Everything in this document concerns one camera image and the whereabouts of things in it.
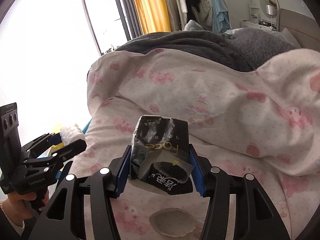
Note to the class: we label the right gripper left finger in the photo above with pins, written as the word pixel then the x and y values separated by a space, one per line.
pixel 106 184

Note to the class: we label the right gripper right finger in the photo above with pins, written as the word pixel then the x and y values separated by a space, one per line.
pixel 213 183

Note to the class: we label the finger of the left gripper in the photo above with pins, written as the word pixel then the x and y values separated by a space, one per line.
pixel 55 162
pixel 42 143

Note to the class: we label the clear plastic wrap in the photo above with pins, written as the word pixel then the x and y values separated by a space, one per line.
pixel 71 133

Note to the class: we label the black snack wrapper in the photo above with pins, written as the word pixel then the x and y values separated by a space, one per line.
pixel 160 158

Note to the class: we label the person left hand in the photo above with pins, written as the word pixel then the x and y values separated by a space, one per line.
pixel 16 211

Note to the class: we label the yellow plastic bag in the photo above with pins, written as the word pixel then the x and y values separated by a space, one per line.
pixel 55 148

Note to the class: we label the pink patterned white quilt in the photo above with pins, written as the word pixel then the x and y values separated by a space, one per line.
pixel 264 122

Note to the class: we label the dark grey fleece blanket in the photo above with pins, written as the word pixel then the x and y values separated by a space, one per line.
pixel 243 51

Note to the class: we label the yellow curtain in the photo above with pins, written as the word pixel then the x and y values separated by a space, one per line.
pixel 153 16

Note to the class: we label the white dresser table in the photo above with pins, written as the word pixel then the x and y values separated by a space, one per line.
pixel 255 18

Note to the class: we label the beige bed headboard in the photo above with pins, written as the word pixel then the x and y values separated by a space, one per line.
pixel 304 29

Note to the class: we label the hanging clothes on rack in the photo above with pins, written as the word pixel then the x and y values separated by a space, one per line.
pixel 211 15

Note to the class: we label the round vanity mirror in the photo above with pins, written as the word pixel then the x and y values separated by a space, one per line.
pixel 269 7

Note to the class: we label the teal long-handled brush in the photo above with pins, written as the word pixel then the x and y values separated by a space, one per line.
pixel 86 127

